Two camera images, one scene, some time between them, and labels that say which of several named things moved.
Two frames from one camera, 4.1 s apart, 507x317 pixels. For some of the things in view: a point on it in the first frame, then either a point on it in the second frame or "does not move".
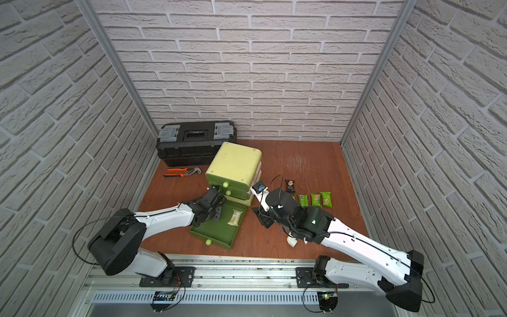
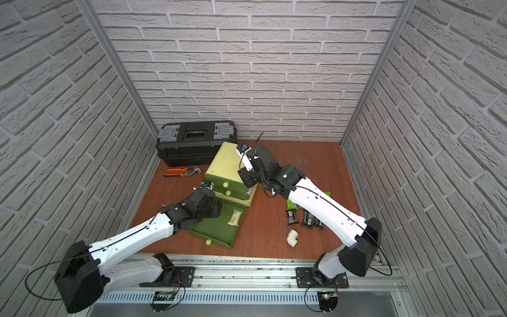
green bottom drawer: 224,232 does not move
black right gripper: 261,214 → 245,176
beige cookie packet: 235,217 does not move
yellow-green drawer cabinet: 234,169 does not move
